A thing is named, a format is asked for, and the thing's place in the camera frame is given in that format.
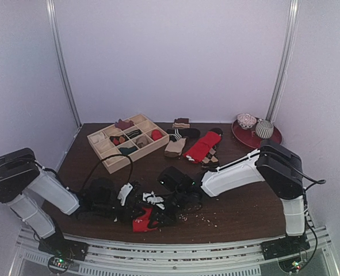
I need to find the beige brown folded sock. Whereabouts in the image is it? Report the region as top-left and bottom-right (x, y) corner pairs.
(164, 138), (186, 158)

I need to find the brown striped folded sock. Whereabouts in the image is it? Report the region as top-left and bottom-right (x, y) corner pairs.
(172, 118), (190, 129)

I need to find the dotted white bowl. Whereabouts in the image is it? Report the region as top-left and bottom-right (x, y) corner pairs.
(237, 113), (257, 129)

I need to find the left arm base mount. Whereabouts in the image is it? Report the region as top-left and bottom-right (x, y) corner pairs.
(38, 238), (89, 275)

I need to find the aluminium frame post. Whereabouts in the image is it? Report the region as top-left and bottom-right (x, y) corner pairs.
(266, 0), (300, 123)
(46, 0), (82, 129)

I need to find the left aluminium frame post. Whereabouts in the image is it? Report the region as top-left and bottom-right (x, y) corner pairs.
(46, 0), (82, 129)

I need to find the red folded sock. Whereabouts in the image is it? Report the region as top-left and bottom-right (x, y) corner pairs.
(182, 131), (222, 163)

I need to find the red rolled sock in box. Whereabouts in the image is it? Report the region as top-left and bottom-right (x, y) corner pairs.
(151, 129), (163, 141)

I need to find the right aluminium frame post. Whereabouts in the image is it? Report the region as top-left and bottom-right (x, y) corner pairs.
(266, 0), (300, 123)

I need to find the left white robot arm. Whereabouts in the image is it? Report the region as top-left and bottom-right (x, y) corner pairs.
(0, 148), (135, 255)

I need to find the red sock with stripes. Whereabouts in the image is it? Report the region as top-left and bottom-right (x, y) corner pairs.
(132, 207), (158, 233)

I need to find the strawberry pattern sock in box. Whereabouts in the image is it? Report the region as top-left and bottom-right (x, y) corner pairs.
(109, 135), (128, 146)

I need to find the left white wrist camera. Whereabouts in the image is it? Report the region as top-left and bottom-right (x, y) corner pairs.
(117, 183), (133, 206)

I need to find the wooden compartment box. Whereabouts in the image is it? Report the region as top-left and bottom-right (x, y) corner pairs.
(87, 114), (169, 173)

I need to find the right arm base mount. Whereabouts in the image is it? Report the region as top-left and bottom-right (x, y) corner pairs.
(261, 237), (310, 274)

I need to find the beige sock in box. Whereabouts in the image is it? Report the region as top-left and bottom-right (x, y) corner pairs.
(135, 135), (152, 148)

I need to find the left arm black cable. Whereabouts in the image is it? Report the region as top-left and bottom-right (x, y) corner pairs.
(80, 154), (133, 193)

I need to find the purple sock in box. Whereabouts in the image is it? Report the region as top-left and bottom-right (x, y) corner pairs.
(114, 119), (134, 131)

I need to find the black striped sock in box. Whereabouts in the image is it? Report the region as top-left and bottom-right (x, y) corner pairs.
(127, 129), (142, 139)

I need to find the teal sock in box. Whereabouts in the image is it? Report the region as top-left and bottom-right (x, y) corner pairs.
(119, 146), (137, 155)

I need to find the striped ceramic cup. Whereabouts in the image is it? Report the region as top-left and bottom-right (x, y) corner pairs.
(255, 120), (274, 139)

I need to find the red plate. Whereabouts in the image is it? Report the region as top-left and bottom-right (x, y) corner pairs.
(231, 120), (282, 149)

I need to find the front aluminium rail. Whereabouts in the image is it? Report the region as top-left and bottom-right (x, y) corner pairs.
(7, 227), (340, 275)

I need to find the black white striped sock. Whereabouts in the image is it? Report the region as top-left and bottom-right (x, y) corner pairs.
(166, 128), (200, 142)

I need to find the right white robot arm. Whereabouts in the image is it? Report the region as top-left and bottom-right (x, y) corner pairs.
(158, 140), (308, 254)

